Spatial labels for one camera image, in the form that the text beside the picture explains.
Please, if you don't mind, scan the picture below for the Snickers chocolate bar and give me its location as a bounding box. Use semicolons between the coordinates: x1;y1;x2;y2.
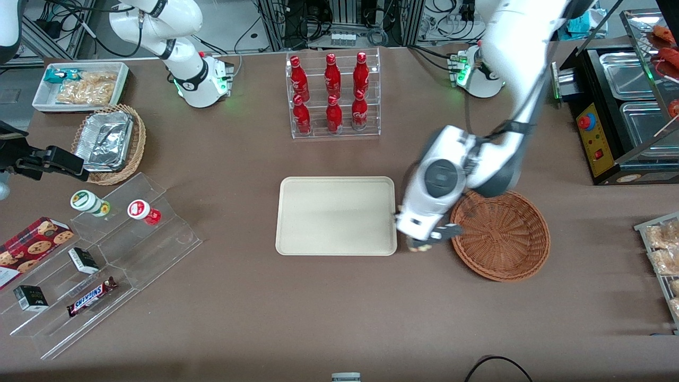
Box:
66;276;119;318

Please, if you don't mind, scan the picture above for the clear acrylic stepped display stand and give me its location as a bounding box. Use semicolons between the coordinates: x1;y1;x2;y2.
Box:
0;171;204;361

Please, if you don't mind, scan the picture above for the white rectangular plastic bin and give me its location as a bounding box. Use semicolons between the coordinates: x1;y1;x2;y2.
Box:
31;61;131;114

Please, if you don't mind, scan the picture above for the clear acrylic bottle rack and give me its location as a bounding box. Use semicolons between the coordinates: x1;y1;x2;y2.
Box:
285;47;382;141

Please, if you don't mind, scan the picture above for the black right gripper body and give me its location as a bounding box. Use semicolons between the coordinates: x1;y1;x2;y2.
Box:
0;120;51;177

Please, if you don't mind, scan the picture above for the stainless steel pan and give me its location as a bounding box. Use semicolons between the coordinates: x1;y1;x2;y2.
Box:
619;100;679;160
599;51;657;101

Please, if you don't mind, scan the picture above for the tray of wrapped pastries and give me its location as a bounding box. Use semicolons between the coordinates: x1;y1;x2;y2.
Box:
633;212;679;336

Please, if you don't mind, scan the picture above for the beige rectangular plastic tray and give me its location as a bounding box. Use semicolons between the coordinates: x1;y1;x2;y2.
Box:
275;176;398;257

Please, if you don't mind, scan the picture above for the red tartan cookie box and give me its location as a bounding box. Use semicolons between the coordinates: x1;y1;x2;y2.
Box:
0;216;75;292

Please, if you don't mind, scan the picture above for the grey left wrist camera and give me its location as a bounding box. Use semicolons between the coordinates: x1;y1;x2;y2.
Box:
431;223;466;245

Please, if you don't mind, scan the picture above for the black cable loop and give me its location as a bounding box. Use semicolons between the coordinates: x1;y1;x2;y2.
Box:
464;355;534;382

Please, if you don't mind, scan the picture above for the large brown wicker basket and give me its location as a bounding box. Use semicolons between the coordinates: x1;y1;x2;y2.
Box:
449;189;552;282

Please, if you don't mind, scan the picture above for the red cola bottle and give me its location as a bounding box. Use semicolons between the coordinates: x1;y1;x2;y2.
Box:
351;89;369;132
289;55;310;102
292;94;312;135
353;51;370;97
324;53;343;99
325;94;344;134

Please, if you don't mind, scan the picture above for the clear bag of crackers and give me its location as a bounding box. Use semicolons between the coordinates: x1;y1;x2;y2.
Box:
55;82;116;106
80;71;118;85

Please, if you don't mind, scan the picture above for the red lidded small jar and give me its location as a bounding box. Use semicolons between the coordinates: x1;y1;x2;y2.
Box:
127;199;163;226

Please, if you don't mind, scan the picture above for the small light wicker basket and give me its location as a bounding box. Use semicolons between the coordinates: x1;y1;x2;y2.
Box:
71;103;147;186

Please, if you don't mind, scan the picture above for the green lidded sunflower jar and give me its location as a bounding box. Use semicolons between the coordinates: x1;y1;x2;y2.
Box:
70;189;111;218

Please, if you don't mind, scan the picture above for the black food warmer appliance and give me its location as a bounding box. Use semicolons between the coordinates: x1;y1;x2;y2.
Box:
551;7;679;186

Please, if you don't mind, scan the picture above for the clear bag of pastry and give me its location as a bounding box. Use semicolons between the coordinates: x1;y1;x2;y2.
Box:
645;221;679;250
648;248;679;277

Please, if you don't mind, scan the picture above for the small black carton box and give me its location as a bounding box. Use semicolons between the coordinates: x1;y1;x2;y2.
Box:
67;247;101;275
13;284;50;312

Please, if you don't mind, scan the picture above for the teal snack packet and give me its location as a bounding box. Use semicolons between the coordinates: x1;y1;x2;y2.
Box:
43;68;81;85

